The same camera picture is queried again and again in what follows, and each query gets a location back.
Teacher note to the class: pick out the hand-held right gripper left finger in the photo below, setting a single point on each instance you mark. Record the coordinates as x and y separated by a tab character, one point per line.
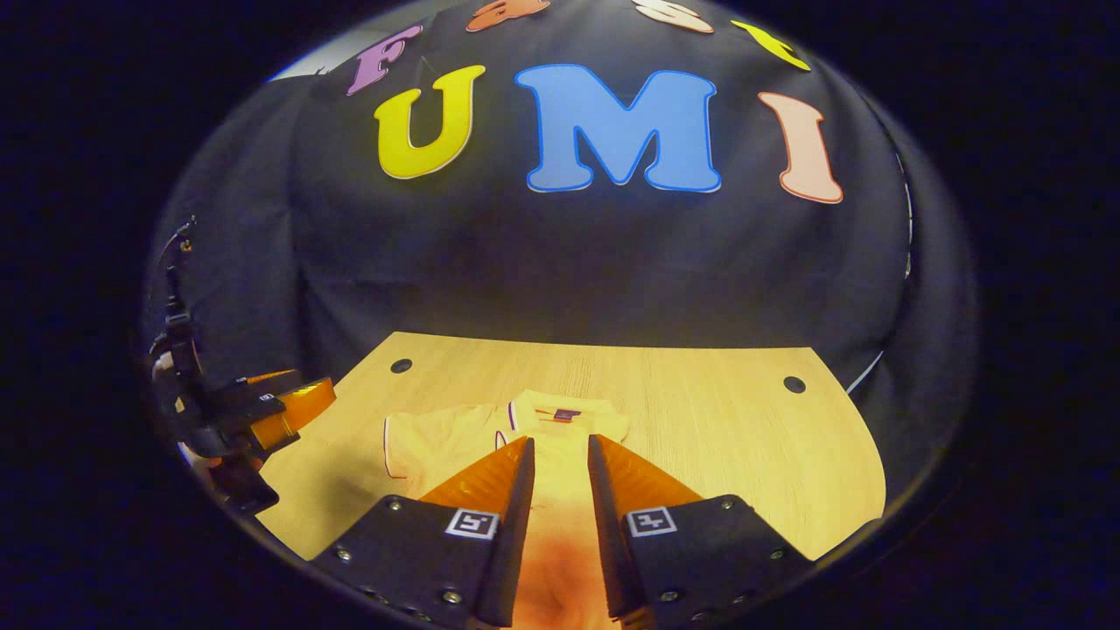
516	542

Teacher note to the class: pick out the black backdrop cloth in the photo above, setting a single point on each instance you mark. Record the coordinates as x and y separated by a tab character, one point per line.
525	262

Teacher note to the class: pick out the light orange T-shirt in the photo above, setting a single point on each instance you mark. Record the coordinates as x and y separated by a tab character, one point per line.
560	490

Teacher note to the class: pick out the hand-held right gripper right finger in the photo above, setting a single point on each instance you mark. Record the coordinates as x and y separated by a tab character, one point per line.
608	542

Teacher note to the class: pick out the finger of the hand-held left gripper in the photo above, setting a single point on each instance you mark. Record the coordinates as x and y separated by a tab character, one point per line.
269	380
293	413

